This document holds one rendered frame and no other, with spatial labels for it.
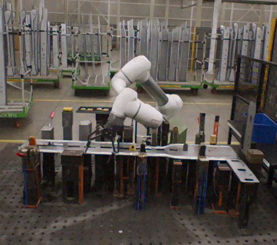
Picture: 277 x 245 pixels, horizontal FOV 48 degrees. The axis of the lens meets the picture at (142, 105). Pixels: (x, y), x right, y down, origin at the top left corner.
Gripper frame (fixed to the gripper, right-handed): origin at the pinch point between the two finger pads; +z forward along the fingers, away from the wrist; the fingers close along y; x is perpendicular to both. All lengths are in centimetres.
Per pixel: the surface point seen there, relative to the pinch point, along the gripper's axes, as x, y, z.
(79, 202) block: -12.5, -3.7, 32.6
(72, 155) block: -6.7, 12.4, 7.6
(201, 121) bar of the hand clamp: -37, -54, -44
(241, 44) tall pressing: -756, -256, -323
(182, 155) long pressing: -16, -47, -19
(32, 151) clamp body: -4.5, 33.2, 14.9
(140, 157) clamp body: -4.0, -22.4, -9.2
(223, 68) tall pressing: -752, -241, -233
